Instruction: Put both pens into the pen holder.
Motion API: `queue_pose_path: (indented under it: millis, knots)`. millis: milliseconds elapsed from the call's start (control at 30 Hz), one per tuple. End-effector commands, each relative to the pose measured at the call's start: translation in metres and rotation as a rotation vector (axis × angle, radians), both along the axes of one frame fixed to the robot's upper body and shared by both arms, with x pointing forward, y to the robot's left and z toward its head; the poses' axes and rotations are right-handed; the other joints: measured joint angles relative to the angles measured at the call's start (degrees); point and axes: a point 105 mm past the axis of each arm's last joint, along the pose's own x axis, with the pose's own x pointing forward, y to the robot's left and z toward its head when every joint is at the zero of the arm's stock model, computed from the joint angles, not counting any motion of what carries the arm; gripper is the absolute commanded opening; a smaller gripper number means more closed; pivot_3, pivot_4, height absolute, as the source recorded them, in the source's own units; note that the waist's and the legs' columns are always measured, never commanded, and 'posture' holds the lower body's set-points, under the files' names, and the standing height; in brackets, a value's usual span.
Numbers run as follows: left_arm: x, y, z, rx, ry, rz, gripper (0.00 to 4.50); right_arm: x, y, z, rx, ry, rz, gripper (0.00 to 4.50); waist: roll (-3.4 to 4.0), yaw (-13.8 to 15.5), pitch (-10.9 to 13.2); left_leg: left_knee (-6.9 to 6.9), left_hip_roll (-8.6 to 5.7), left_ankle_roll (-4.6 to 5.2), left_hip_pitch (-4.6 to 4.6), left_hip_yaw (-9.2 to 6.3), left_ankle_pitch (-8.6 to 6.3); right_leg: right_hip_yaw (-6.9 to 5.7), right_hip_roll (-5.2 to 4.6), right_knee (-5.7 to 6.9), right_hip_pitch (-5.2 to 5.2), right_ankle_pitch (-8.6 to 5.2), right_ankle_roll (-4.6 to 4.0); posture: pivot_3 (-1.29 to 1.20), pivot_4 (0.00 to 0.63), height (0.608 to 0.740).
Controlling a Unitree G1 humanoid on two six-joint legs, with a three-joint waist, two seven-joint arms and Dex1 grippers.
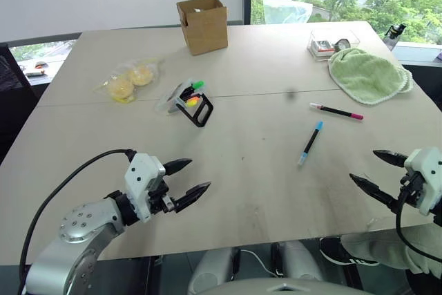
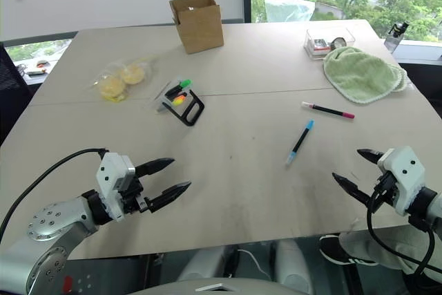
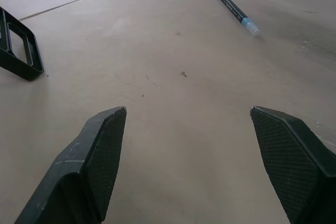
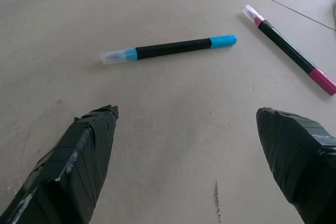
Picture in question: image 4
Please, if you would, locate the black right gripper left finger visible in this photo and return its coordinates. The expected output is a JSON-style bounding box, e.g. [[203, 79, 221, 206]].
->
[[0, 104, 119, 224]]

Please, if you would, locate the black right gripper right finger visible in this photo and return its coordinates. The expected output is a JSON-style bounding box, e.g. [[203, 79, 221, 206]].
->
[[256, 107, 336, 224]]

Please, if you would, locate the magenta and black marker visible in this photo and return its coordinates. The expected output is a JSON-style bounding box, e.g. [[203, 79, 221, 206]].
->
[[241, 4, 336, 96]]

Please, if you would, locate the blue and black marker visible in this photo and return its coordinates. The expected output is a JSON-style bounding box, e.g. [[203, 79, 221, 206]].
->
[[100, 34, 238, 66]]

